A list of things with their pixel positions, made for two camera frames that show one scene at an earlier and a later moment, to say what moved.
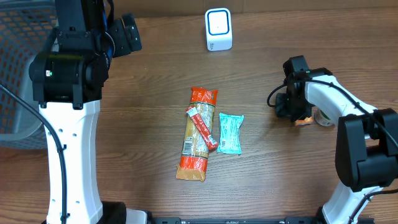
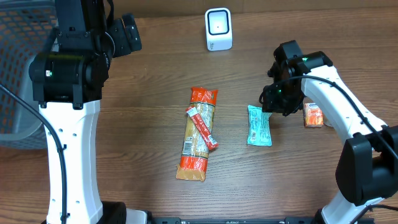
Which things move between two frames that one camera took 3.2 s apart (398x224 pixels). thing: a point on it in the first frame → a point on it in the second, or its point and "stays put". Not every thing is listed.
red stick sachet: x=210 y=141 stays put
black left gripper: x=76 y=8 stays put
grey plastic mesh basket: x=27 y=28 stays put
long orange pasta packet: x=193 y=162 stays put
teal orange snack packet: x=229 y=142 → x=260 y=131
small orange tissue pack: x=304 y=122 → x=313 y=116
